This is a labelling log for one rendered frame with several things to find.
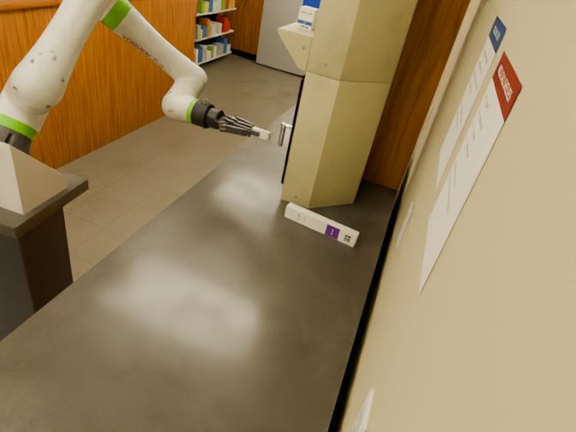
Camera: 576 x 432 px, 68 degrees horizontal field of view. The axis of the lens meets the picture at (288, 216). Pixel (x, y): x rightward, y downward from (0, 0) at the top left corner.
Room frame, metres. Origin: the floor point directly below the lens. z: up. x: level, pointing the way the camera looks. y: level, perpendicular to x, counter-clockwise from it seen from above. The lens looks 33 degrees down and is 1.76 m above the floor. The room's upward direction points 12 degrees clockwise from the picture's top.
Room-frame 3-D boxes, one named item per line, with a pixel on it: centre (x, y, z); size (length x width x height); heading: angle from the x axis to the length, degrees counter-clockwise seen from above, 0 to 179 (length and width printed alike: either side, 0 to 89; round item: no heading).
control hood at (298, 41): (1.51, 0.06, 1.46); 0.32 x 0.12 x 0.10; 167
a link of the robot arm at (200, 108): (1.47, 0.38, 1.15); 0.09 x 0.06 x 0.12; 167
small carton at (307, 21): (1.46, 0.07, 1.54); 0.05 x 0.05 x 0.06; 74
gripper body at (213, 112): (1.45, 0.31, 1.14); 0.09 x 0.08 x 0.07; 77
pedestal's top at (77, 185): (1.06, 0.87, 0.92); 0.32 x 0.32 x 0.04; 82
